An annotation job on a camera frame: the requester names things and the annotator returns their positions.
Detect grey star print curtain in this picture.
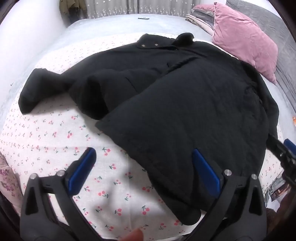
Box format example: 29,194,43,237
85,0,227,20

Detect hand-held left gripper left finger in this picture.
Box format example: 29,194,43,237
20,147,102,240

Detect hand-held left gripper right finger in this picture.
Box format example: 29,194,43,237
185,149,267,240

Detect cherry print bed sheet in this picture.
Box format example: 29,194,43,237
0,32,285,241

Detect pink floral cloth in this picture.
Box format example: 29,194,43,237
0,151,23,209

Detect colourful packets on floor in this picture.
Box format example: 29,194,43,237
266,173,292,209

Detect folded grey beige blankets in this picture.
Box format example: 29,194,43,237
186,5,216,35

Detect black coat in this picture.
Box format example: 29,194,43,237
18,32,280,226

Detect person's left hand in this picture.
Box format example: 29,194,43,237
120,228,145,241

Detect olive green jacket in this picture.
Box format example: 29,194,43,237
59,0,87,16

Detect grey quilted headboard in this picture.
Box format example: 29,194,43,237
225,0,296,109

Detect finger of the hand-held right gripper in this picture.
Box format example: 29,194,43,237
266,136,287,160
283,138,296,160

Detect pink velvet pillow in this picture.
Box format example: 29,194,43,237
211,2,279,85

